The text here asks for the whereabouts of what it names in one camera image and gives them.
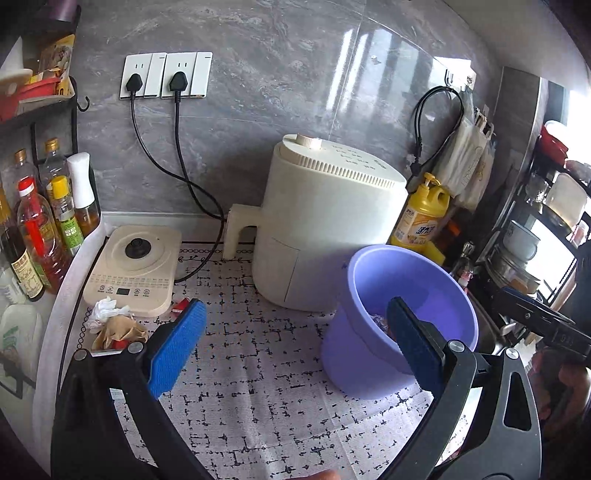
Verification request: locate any brown paper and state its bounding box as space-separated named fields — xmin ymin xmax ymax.
xmin=92 ymin=315 xmax=148 ymax=351

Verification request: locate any red capped oil bottle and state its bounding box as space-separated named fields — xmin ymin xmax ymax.
xmin=17 ymin=176 xmax=71 ymax=294

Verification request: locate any yellow dish soap bottle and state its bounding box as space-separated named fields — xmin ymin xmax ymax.
xmin=389 ymin=172 xmax=451 ymax=253

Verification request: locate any gold capped clear bottle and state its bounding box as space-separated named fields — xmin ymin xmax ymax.
xmin=2 ymin=149 xmax=39 ymax=207
xmin=39 ymin=137 xmax=69 ymax=188

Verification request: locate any white top oil dispenser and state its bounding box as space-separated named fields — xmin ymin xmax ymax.
xmin=67 ymin=152 xmax=100 ymax=237

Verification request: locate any black kitchen shelf rack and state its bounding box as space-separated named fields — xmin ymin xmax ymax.
xmin=1 ymin=1 xmax=90 ymax=164

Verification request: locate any white enamel mug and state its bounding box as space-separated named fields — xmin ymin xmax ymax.
xmin=502 ymin=220 xmax=540 ymax=262

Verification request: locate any white capped small bottle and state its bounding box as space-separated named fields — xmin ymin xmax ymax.
xmin=0 ymin=266 xmax=27 ymax=308

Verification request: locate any red bowl on shelf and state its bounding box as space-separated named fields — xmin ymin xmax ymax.
xmin=1 ymin=77 xmax=60 ymax=122

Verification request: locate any white wall socket panel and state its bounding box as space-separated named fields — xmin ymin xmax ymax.
xmin=119 ymin=51 xmax=213 ymax=99

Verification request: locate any purple plastic bucket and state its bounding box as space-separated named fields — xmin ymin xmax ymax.
xmin=321 ymin=245 xmax=479 ymax=400

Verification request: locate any white plastic food container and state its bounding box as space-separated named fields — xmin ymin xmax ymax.
xmin=1 ymin=304 xmax=44 ymax=400

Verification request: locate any black induction base power cord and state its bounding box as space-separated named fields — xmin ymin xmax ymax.
xmin=125 ymin=73 xmax=226 ymax=283

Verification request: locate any red paper scrap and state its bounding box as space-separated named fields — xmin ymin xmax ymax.
xmin=171 ymin=298 xmax=190 ymax=317

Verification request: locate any white air fryer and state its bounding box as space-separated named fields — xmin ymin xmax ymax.
xmin=222 ymin=134 xmax=408 ymax=312

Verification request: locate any dark soy sauce bottle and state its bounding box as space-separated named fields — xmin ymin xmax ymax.
xmin=0 ymin=188 xmax=45 ymax=302

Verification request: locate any chrome faucet with pink filter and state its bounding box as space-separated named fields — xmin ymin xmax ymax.
xmin=451 ymin=241 xmax=475 ymax=290

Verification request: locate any white tissue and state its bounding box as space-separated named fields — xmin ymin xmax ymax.
xmin=87 ymin=296 xmax=131 ymax=334

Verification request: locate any foil ball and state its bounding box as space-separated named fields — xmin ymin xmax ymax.
xmin=371 ymin=314 xmax=391 ymax=336

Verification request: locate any person's right hand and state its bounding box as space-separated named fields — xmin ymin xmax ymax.
xmin=528 ymin=348 xmax=590 ymax=430

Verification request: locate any stainless steel steamer pot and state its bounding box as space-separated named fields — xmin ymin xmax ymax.
xmin=487 ymin=249 xmax=541 ymax=295

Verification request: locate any hanging black power cable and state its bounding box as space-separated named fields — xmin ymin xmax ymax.
xmin=407 ymin=85 xmax=465 ymax=176

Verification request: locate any small beige hanging bag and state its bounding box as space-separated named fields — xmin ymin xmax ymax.
xmin=459 ymin=123 xmax=496 ymax=213

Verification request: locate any black air fryer power cord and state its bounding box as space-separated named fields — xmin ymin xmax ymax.
xmin=168 ymin=71 xmax=228 ymax=222

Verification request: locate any white bowl on shelf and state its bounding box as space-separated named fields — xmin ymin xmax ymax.
xmin=0 ymin=37 xmax=33 ymax=96

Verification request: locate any cream induction base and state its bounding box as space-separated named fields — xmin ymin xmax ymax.
xmin=83 ymin=225 xmax=181 ymax=318

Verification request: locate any yellow capped green label bottle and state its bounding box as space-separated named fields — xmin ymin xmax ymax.
xmin=50 ymin=175 xmax=84 ymax=257

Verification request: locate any patterned white counter mat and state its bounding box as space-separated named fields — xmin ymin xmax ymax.
xmin=73 ymin=241 xmax=472 ymax=480

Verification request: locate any black dish rack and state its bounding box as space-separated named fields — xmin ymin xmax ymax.
xmin=479 ymin=68 xmax=591 ymax=324

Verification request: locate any yellow sponge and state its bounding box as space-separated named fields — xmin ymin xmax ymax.
xmin=423 ymin=241 xmax=446 ymax=267

